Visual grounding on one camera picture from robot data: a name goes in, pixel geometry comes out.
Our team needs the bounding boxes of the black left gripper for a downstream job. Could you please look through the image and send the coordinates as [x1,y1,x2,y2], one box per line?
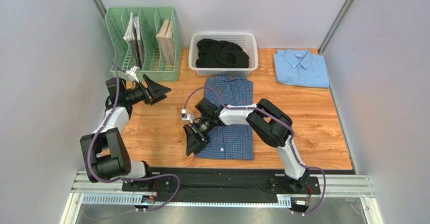
[123,75,171,106]

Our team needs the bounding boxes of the blue checked long sleeve shirt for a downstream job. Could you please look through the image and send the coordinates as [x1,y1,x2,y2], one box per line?
[195,76,254,160]

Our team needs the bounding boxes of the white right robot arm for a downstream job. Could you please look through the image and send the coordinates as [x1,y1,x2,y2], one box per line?
[181,98,310,189]

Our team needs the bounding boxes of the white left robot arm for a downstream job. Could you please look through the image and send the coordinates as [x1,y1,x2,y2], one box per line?
[80,75,171,183]

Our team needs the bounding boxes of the green plastic file organizer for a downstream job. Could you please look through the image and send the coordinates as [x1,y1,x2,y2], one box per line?
[104,7,182,82]

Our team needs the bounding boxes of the tan book in organizer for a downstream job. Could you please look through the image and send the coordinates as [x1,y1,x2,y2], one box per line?
[156,20,175,64]

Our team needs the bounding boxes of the white papers in organizer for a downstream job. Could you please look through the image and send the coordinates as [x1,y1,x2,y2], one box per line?
[123,12,145,69]

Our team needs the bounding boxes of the white plastic basket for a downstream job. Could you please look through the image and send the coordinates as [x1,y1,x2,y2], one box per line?
[188,31,259,77]

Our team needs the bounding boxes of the black garment in basket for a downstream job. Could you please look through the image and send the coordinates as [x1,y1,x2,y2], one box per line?
[196,38,249,69]

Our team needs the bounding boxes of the folded light blue shirt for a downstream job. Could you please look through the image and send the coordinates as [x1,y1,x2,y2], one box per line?
[274,49,329,88]

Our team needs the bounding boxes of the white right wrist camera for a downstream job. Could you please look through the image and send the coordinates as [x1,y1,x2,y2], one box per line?
[181,109,195,123]

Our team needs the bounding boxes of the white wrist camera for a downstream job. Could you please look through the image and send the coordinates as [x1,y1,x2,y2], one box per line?
[181,109,195,123]
[125,66,141,83]

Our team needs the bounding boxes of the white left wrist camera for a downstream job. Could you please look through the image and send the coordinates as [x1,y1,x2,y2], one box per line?
[125,66,141,83]

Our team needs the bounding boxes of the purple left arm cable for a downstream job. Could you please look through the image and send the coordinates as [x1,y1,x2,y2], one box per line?
[80,61,180,214]

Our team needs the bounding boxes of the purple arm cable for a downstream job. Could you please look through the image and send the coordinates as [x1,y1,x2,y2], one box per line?
[80,61,180,214]
[183,86,327,216]

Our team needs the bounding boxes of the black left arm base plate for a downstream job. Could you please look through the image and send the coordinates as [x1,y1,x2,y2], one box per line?
[121,174,177,193]

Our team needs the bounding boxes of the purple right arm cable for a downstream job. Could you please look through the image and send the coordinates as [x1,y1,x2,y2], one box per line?
[183,86,327,216]

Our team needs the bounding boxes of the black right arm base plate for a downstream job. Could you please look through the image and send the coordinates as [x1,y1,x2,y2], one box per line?
[267,175,322,195]

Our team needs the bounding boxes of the aluminium rail frame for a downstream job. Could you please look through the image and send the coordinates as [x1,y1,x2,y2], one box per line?
[60,79,375,224]

